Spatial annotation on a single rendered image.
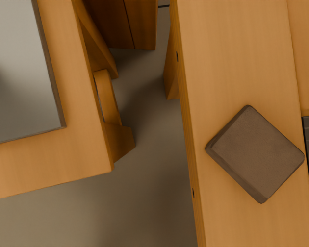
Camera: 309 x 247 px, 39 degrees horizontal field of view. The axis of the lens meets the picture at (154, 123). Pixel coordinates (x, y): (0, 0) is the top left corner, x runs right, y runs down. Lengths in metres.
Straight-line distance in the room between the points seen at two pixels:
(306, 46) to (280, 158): 0.16
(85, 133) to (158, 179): 0.87
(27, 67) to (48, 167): 0.14
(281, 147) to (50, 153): 0.30
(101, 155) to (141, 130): 0.85
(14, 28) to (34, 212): 0.99
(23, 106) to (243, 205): 0.31
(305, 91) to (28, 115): 0.36
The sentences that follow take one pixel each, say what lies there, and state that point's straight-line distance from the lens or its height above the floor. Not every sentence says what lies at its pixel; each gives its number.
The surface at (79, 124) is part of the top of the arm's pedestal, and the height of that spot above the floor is 0.85.
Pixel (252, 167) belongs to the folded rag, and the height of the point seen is 0.93.
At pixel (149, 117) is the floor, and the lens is 1.44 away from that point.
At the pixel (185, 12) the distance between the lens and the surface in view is 0.56.
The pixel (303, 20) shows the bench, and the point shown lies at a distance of 0.61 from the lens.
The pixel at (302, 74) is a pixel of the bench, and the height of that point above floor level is 0.88.
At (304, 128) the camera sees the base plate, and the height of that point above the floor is 0.90.
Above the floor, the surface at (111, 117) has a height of 0.24.
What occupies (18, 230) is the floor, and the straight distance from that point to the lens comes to 1.54.
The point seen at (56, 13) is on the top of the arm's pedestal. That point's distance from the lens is 0.63.
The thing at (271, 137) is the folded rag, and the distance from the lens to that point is 0.53.
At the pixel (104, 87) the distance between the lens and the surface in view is 1.22.
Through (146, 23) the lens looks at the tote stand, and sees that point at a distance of 1.12.
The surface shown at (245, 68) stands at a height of 0.90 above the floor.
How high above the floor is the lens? 1.44
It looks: 89 degrees down
